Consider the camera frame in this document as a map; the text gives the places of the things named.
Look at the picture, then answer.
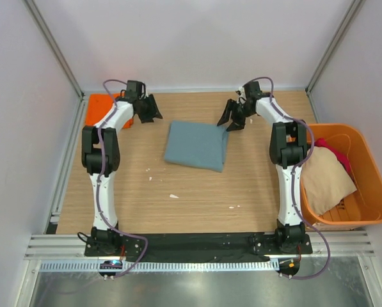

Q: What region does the aluminium frame rail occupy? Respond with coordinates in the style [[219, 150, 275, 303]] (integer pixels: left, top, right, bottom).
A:
[[24, 234, 86, 260]]

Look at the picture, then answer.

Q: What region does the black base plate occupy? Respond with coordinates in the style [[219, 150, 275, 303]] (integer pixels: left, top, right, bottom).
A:
[[77, 232, 313, 264]]

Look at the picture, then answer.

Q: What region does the left aluminium corner post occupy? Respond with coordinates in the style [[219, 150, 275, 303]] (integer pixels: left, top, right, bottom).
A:
[[22, 0, 84, 100]]

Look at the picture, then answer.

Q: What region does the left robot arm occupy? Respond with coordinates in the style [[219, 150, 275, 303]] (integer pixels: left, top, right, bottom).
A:
[[81, 79, 163, 256]]

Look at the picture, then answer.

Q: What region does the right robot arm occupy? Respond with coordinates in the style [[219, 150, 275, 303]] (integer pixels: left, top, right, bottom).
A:
[[217, 77, 314, 253]]

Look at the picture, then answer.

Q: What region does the folded orange t shirt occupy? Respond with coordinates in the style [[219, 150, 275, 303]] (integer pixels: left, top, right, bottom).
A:
[[84, 94, 134, 132]]

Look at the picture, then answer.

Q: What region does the aluminium corner post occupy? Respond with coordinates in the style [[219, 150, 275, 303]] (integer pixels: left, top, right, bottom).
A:
[[305, 0, 365, 97], [22, 0, 84, 100]]

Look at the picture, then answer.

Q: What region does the red t shirt in basket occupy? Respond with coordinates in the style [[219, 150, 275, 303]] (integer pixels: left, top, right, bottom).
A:
[[315, 138, 351, 175]]

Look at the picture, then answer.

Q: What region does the blue grey t shirt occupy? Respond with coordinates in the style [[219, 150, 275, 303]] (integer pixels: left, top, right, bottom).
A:
[[164, 121, 229, 173]]

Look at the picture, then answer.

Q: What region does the right aluminium corner post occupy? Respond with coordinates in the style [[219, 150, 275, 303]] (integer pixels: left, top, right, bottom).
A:
[[305, 0, 365, 97]]

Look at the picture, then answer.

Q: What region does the white slotted cable duct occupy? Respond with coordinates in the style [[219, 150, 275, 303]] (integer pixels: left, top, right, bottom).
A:
[[39, 259, 279, 273]]

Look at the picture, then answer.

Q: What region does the orange plastic basket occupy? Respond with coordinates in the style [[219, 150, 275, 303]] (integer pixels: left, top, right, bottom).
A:
[[301, 123, 382, 231]]

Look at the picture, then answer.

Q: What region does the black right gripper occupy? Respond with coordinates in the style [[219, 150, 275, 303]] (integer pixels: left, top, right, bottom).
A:
[[218, 98, 255, 132]]

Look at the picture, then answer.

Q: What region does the beige t shirt in basket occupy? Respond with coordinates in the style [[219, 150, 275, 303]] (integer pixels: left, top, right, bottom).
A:
[[301, 147, 357, 215]]

